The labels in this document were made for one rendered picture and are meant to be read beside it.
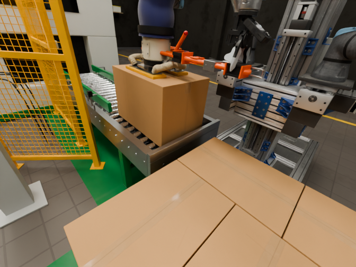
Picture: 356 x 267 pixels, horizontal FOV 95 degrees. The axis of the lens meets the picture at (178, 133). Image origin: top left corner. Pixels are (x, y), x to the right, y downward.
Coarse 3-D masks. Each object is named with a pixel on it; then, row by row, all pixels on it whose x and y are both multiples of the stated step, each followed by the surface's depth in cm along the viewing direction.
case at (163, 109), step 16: (128, 64) 127; (128, 80) 108; (144, 80) 95; (160, 80) 95; (176, 80) 98; (192, 80) 100; (208, 80) 108; (128, 96) 116; (144, 96) 100; (160, 96) 88; (176, 96) 94; (192, 96) 104; (128, 112) 125; (144, 112) 107; (160, 112) 93; (176, 112) 100; (192, 112) 112; (144, 128) 114; (160, 128) 99; (176, 128) 107; (192, 128) 120; (160, 144) 105
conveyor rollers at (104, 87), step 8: (88, 80) 220; (96, 80) 226; (104, 80) 226; (96, 88) 197; (104, 88) 195; (112, 88) 201; (104, 96) 173; (112, 96) 177; (96, 104) 160; (112, 104) 162; (112, 112) 146; (120, 120) 134; (128, 128) 123; (136, 136) 118; (152, 144) 108
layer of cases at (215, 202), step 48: (144, 192) 77; (192, 192) 79; (240, 192) 81; (288, 192) 83; (96, 240) 59; (144, 240) 60; (192, 240) 61; (240, 240) 62; (288, 240) 63; (336, 240) 65
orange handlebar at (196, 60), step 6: (174, 48) 120; (180, 48) 123; (162, 54) 99; (168, 54) 95; (186, 60) 87; (192, 60) 84; (198, 60) 81; (216, 66) 75; (222, 66) 72; (246, 72) 66
